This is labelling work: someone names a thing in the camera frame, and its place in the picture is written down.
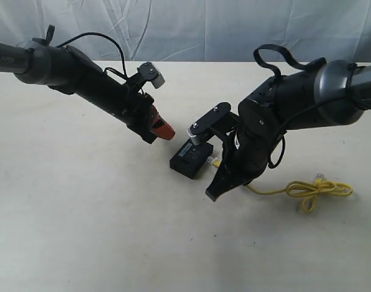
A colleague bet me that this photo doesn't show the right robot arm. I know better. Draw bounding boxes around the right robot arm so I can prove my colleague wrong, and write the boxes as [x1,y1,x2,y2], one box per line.
[206,60,371,201]

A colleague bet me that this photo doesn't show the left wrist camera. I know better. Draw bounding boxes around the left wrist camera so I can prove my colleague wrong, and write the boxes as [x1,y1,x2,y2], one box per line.
[137,62,165,89]

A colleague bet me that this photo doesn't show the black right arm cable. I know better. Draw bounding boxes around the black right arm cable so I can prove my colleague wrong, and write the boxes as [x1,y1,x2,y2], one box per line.
[252,44,310,80]

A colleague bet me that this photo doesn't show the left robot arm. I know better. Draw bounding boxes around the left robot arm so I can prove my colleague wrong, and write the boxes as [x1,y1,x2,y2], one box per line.
[0,41,175,144]

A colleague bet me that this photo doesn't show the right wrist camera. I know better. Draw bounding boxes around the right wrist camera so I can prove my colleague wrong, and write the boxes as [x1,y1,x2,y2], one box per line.
[187,102,239,145]

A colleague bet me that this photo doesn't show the small black electronic box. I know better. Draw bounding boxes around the small black electronic box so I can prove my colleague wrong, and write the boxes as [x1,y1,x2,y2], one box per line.
[170,139,213,179]

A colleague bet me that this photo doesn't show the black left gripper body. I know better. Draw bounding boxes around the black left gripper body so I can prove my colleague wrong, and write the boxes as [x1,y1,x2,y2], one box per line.
[122,92,161,144]

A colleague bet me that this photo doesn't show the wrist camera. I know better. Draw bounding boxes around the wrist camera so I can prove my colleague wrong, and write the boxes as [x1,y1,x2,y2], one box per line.
[187,102,239,145]
[137,62,165,89]

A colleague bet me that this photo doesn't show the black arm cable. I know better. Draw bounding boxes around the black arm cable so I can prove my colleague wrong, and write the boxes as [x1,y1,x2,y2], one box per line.
[45,26,144,92]
[252,44,310,80]

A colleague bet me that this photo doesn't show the grey backdrop cloth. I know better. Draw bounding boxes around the grey backdrop cloth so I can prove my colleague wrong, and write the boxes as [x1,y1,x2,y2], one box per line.
[0,1,371,62]

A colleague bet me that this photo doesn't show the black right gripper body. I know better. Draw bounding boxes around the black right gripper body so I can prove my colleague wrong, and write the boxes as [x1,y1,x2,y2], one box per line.
[204,121,285,202]

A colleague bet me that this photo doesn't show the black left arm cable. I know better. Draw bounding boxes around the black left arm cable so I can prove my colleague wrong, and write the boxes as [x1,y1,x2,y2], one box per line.
[45,26,144,92]

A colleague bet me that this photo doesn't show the yellow ethernet cable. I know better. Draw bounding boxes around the yellow ethernet cable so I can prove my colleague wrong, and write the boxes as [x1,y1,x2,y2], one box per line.
[207,155,354,214]

